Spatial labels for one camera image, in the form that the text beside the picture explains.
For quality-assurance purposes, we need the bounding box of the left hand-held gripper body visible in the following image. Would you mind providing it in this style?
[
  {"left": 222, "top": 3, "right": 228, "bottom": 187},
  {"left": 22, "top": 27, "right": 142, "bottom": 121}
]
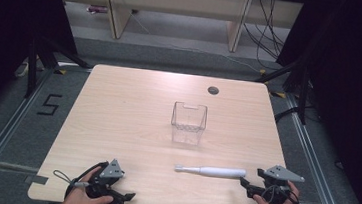
[{"left": 83, "top": 155, "right": 128, "bottom": 204}]

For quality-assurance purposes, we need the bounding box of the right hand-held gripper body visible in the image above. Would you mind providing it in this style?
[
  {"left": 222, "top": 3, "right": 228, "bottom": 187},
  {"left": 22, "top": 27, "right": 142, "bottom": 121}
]
[{"left": 254, "top": 163, "right": 307, "bottom": 204}]

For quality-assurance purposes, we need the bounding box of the white electric toothbrush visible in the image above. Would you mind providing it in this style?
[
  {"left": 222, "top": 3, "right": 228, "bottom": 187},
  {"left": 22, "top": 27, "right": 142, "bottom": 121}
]
[{"left": 173, "top": 162, "right": 248, "bottom": 182}]

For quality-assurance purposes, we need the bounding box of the clear plastic container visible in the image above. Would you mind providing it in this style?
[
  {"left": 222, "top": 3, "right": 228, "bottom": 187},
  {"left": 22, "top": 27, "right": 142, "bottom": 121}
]
[{"left": 168, "top": 100, "right": 210, "bottom": 147}]

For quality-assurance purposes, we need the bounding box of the person's left hand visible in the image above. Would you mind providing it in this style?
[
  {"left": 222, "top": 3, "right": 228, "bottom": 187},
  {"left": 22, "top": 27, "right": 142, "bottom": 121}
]
[{"left": 58, "top": 163, "right": 118, "bottom": 204}]

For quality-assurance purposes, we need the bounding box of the black metal stand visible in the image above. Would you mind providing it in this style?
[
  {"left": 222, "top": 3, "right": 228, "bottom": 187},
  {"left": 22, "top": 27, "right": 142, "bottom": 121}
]
[
  {"left": 250, "top": 54, "right": 314, "bottom": 126},
  {"left": 23, "top": 32, "right": 97, "bottom": 105}
]

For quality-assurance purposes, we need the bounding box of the black table grommet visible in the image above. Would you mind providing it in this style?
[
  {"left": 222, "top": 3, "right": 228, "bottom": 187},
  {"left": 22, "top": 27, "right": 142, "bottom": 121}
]
[{"left": 206, "top": 85, "right": 221, "bottom": 97}]

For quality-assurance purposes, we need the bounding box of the dark curtain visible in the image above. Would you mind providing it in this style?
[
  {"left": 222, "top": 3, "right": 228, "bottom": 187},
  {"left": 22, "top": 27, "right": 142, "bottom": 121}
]
[
  {"left": 0, "top": 0, "right": 83, "bottom": 139},
  {"left": 262, "top": 0, "right": 362, "bottom": 204}
]

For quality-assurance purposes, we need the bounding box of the pink object on floor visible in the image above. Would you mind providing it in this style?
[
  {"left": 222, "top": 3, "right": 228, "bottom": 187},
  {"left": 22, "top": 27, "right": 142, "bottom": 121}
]
[{"left": 86, "top": 4, "right": 110, "bottom": 17}]

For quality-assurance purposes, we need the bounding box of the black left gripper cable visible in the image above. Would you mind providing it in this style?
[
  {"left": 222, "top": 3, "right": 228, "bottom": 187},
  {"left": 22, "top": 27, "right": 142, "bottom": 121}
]
[{"left": 50, "top": 156, "right": 110, "bottom": 204}]

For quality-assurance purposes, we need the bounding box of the silver metal floor rail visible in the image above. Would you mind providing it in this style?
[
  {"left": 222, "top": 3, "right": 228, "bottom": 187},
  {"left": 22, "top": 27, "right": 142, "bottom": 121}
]
[
  {"left": 0, "top": 64, "right": 56, "bottom": 204},
  {"left": 274, "top": 91, "right": 362, "bottom": 204}
]

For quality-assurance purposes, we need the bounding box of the thick black floor cable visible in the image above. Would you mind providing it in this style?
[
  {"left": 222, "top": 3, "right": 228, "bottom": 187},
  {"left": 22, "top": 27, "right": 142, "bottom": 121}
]
[{"left": 273, "top": 103, "right": 301, "bottom": 125}]

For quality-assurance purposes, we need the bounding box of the white coiled cable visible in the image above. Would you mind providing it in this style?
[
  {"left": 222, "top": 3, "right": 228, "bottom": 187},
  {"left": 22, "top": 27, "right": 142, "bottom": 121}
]
[{"left": 14, "top": 60, "right": 31, "bottom": 80}]

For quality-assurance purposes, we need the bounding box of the black floor cable bundle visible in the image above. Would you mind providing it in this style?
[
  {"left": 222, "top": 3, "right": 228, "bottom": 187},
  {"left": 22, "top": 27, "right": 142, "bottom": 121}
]
[{"left": 238, "top": 0, "right": 291, "bottom": 72}]

